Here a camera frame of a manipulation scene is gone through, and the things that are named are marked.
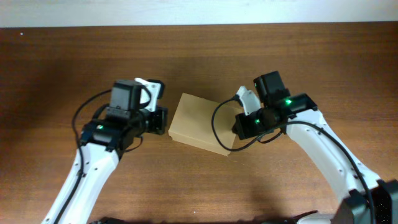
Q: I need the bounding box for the right black cable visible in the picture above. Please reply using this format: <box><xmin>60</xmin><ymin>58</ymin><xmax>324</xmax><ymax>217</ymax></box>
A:
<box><xmin>211</xmin><ymin>95</ymin><xmax>376</xmax><ymax>224</ymax></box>

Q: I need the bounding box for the brown cardboard box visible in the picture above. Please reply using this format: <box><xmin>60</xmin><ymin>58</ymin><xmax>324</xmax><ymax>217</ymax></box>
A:
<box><xmin>169</xmin><ymin>93</ymin><xmax>242</xmax><ymax>156</ymax></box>

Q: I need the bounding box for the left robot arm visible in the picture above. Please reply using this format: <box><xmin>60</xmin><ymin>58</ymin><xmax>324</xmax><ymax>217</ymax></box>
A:
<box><xmin>43</xmin><ymin>78</ymin><xmax>168</xmax><ymax>223</ymax></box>

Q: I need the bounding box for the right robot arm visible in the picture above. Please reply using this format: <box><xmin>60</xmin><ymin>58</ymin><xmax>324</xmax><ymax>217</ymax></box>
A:
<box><xmin>233</xmin><ymin>72</ymin><xmax>397</xmax><ymax>224</ymax></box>

